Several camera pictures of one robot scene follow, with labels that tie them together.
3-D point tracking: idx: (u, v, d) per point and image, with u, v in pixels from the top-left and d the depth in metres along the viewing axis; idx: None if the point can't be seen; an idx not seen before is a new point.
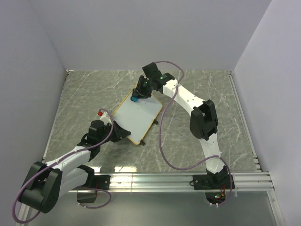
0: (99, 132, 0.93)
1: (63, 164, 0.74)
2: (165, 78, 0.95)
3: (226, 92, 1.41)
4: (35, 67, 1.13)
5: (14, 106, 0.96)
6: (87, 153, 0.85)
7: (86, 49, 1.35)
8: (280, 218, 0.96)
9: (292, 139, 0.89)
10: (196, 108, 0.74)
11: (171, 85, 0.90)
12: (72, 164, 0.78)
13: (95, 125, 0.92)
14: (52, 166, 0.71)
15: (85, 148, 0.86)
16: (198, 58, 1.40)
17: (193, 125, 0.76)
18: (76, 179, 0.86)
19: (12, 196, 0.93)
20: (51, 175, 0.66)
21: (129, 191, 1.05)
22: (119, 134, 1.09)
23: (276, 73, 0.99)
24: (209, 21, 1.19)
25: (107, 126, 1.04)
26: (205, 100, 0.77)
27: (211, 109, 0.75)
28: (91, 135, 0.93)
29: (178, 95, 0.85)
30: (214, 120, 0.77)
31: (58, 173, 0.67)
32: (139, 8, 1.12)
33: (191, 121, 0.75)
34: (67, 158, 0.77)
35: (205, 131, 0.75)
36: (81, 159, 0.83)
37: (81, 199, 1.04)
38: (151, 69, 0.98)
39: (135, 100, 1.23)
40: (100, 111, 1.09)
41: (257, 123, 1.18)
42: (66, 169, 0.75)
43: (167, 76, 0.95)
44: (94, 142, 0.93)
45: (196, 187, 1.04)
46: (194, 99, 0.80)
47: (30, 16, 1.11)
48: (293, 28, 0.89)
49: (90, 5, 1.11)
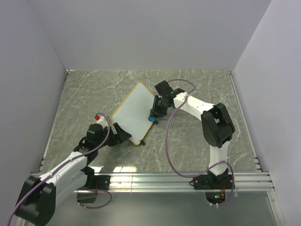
0: (97, 135, 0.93)
1: (57, 176, 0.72)
2: (175, 92, 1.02)
3: (226, 92, 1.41)
4: (35, 68, 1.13)
5: (13, 106, 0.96)
6: (83, 159, 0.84)
7: (86, 49, 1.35)
8: (280, 218, 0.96)
9: (293, 140, 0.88)
10: (206, 111, 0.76)
11: (180, 96, 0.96)
12: (68, 173, 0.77)
13: (93, 128, 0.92)
14: (47, 181, 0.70)
15: (82, 154, 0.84)
16: (198, 59, 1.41)
17: (207, 130, 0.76)
18: (75, 183, 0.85)
19: (12, 197, 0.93)
20: (44, 191, 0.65)
21: (129, 191, 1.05)
22: (116, 138, 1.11)
23: (277, 73, 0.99)
24: (209, 20, 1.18)
25: (104, 129, 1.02)
26: (215, 104, 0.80)
27: (223, 111, 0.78)
28: (90, 139, 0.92)
29: (187, 102, 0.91)
30: (228, 125, 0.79)
31: (52, 188, 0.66)
32: (138, 8, 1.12)
33: (203, 125, 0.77)
34: (62, 169, 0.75)
35: (220, 137, 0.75)
36: (79, 165, 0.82)
37: (81, 199, 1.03)
38: (162, 88, 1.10)
39: (152, 119, 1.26)
40: (98, 116, 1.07)
41: (257, 123, 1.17)
42: (62, 179, 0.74)
43: (177, 90, 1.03)
44: (91, 145, 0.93)
45: (196, 186, 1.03)
46: (203, 105, 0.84)
47: (30, 16, 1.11)
48: (294, 28, 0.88)
49: (90, 6, 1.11)
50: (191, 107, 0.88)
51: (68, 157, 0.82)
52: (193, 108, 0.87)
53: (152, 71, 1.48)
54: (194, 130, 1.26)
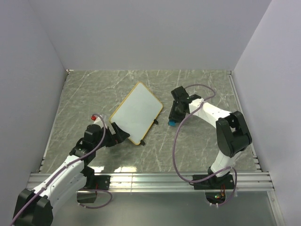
0: (95, 136, 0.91)
1: (51, 187, 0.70)
2: (191, 98, 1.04)
3: (226, 92, 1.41)
4: (35, 68, 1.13)
5: (13, 105, 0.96)
6: (80, 163, 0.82)
7: (87, 49, 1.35)
8: (280, 217, 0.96)
9: (293, 140, 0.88)
10: (222, 118, 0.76)
11: (195, 102, 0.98)
12: (64, 181, 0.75)
13: (91, 129, 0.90)
14: (41, 193, 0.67)
15: (77, 158, 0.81)
16: (198, 59, 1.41)
17: (221, 138, 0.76)
18: (74, 188, 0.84)
19: (12, 196, 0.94)
20: (38, 205, 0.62)
21: (129, 191, 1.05)
22: (115, 137, 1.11)
23: (277, 73, 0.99)
24: (208, 20, 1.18)
25: (102, 130, 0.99)
26: (233, 112, 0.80)
27: (240, 120, 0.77)
28: (87, 140, 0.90)
29: (202, 108, 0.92)
30: (245, 135, 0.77)
31: (46, 202, 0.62)
32: (138, 8, 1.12)
33: (218, 133, 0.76)
34: (57, 178, 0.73)
35: (234, 147, 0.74)
36: (75, 170, 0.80)
37: (81, 199, 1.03)
38: (178, 93, 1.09)
39: (171, 123, 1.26)
40: (94, 116, 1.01)
41: (257, 123, 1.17)
42: (58, 189, 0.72)
43: (194, 96, 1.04)
44: (89, 146, 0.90)
45: (196, 186, 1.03)
46: (219, 111, 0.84)
47: (30, 16, 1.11)
48: (293, 28, 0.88)
49: (90, 6, 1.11)
50: (207, 113, 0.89)
51: (63, 163, 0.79)
52: (209, 114, 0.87)
53: (152, 71, 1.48)
54: (194, 130, 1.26)
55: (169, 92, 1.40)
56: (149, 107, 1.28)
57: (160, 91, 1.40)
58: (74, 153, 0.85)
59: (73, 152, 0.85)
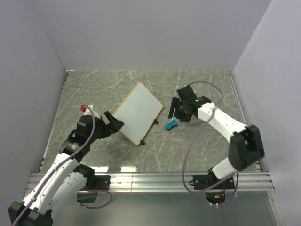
0: (89, 128, 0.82)
1: (42, 197, 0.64)
2: (201, 101, 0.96)
3: (226, 92, 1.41)
4: (34, 68, 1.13)
5: (13, 106, 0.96)
6: (72, 162, 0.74)
7: (86, 49, 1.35)
8: (280, 218, 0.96)
9: (293, 140, 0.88)
10: (238, 133, 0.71)
11: (206, 107, 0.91)
12: (56, 185, 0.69)
13: (84, 120, 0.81)
14: (30, 206, 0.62)
15: (67, 157, 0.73)
16: (198, 59, 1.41)
17: (234, 153, 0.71)
18: (74, 188, 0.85)
19: (13, 196, 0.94)
20: (30, 218, 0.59)
21: (130, 191, 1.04)
22: (109, 127, 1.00)
23: (277, 73, 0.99)
24: (208, 20, 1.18)
25: (96, 121, 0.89)
26: (248, 126, 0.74)
27: (256, 136, 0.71)
28: (80, 133, 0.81)
29: (214, 117, 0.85)
30: (259, 150, 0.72)
31: (38, 214, 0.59)
32: (138, 8, 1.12)
33: (232, 147, 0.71)
34: (46, 185, 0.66)
35: (247, 164, 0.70)
36: (68, 170, 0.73)
37: (81, 199, 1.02)
38: (186, 93, 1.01)
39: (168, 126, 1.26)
40: (83, 107, 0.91)
41: (257, 123, 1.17)
42: (50, 195, 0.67)
43: (203, 100, 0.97)
44: (83, 140, 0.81)
45: (196, 187, 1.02)
46: (233, 123, 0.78)
47: (30, 16, 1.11)
48: (293, 28, 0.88)
49: (90, 6, 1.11)
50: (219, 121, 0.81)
51: (51, 165, 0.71)
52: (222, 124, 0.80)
53: (153, 71, 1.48)
54: (194, 130, 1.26)
55: (169, 92, 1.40)
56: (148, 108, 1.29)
57: (160, 91, 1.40)
58: (65, 150, 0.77)
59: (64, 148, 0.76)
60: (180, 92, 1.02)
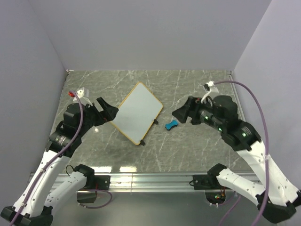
0: (79, 119, 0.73)
1: (32, 201, 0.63)
2: (249, 137, 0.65)
3: (226, 92, 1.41)
4: (35, 68, 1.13)
5: (13, 106, 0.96)
6: (61, 159, 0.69)
7: (86, 49, 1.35)
8: None
9: (293, 140, 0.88)
10: (290, 206, 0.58)
11: (257, 150, 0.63)
12: (46, 187, 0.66)
13: (72, 109, 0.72)
14: (21, 212, 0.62)
15: (55, 156, 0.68)
16: (198, 59, 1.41)
17: (273, 213, 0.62)
18: (74, 185, 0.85)
19: (13, 196, 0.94)
20: (23, 222, 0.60)
21: (130, 191, 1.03)
22: (102, 115, 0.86)
23: (277, 73, 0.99)
24: (208, 21, 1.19)
25: (86, 110, 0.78)
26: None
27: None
28: (68, 125, 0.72)
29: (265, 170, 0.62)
30: None
31: (30, 220, 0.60)
32: (138, 9, 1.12)
33: (274, 209, 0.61)
34: (35, 189, 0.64)
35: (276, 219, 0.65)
36: (58, 168, 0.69)
37: (81, 199, 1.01)
38: (232, 115, 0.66)
39: (168, 126, 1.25)
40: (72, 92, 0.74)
41: (258, 123, 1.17)
42: (42, 197, 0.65)
43: (253, 135, 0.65)
44: (73, 132, 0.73)
45: (195, 187, 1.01)
46: (287, 187, 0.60)
47: (31, 17, 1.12)
48: (293, 28, 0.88)
49: (90, 7, 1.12)
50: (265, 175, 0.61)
51: (39, 167, 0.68)
52: (270, 181, 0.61)
53: (152, 71, 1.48)
54: (194, 130, 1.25)
55: (169, 92, 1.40)
56: (148, 108, 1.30)
57: (160, 91, 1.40)
58: (51, 146, 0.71)
59: (51, 145, 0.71)
60: (220, 109, 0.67)
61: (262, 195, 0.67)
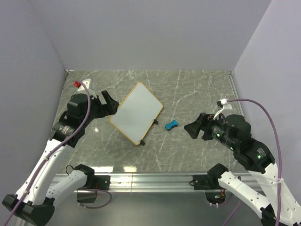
0: (82, 109, 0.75)
1: (35, 189, 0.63)
2: (262, 159, 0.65)
3: (226, 92, 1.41)
4: (35, 68, 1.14)
5: (13, 105, 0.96)
6: (64, 148, 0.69)
7: (86, 49, 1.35)
8: None
9: (294, 140, 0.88)
10: None
11: (270, 173, 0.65)
12: (49, 175, 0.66)
13: (76, 100, 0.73)
14: (24, 199, 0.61)
15: (59, 144, 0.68)
16: (198, 59, 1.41)
17: None
18: (75, 182, 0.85)
19: None
20: (26, 211, 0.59)
21: (130, 191, 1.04)
22: (105, 108, 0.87)
23: (277, 73, 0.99)
24: (208, 21, 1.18)
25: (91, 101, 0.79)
26: None
27: None
28: (73, 114, 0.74)
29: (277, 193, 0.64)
30: None
31: (32, 207, 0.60)
32: (139, 9, 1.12)
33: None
34: (38, 176, 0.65)
35: None
36: (61, 157, 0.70)
37: (81, 199, 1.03)
38: (245, 136, 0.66)
39: (168, 126, 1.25)
40: (78, 82, 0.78)
41: (258, 123, 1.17)
42: (44, 186, 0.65)
43: (266, 157, 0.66)
44: (76, 122, 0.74)
45: (196, 187, 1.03)
46: (295, 209, 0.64)
47: (31, 17, 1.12)
48: (293, 27, 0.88)
49: (90, 7, 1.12)
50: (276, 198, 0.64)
51: (42, 156, 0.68)
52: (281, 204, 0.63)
53: (153, 71, 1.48)
54: None
55: (169, 92, 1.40)
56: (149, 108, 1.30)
57: (160, 91, 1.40)
58: (55, 135, 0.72)
59: (55, 134, 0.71)
60: (232, 129, 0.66)
61: (267, 209, 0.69)
